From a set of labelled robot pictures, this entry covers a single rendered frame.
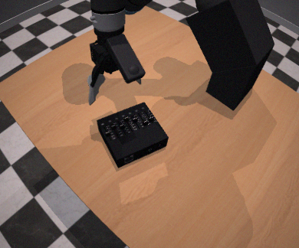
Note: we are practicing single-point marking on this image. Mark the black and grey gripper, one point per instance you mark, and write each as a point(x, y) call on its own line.
point(103, 61)

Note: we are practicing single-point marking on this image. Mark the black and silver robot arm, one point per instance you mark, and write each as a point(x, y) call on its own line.
point(109, 15)

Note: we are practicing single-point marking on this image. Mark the black lighting desk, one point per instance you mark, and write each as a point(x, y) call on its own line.
point(131, 134)

